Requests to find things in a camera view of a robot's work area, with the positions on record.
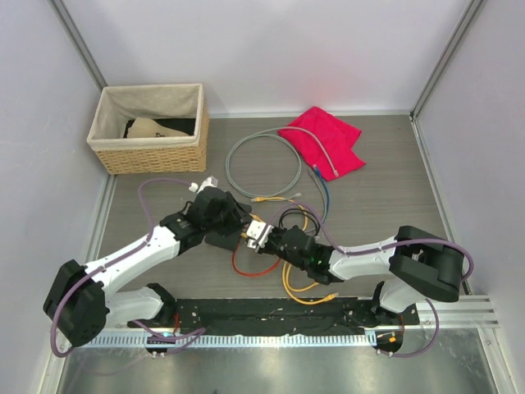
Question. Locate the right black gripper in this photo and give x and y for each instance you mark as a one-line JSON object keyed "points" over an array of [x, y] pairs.
{"points": [[266, 248]]}

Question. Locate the beige cloth in basket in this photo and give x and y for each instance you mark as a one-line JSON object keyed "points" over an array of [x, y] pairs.
{"points": [[143, 127]]}

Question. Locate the white slotted cable duct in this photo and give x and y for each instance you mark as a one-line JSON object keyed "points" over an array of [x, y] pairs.
{"points": [[142, 339]]}

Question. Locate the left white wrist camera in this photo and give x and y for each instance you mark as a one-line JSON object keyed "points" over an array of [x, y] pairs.
{"points": [[196, 188]]}

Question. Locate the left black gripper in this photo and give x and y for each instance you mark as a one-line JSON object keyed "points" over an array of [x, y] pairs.
{"points": [[237, 216]]}

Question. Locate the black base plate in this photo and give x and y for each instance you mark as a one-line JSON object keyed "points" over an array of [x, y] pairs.
{"points": [[276, 317]]}

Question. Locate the black network switch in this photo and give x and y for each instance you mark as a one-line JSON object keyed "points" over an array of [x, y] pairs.
{"points": [[229, 243]]}

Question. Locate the wicker basket with liner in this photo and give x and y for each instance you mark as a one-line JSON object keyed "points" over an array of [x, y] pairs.
{"points": [[119, 104]]}

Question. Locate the pink folded cloth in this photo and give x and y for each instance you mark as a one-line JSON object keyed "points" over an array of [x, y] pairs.
{"points": [[324, 142]]}

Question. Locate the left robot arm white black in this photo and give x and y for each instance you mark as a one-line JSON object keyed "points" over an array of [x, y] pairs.
{"points": [[86, 298]]}

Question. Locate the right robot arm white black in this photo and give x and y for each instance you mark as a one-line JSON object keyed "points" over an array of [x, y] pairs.
{"points": [[418, 265]]}

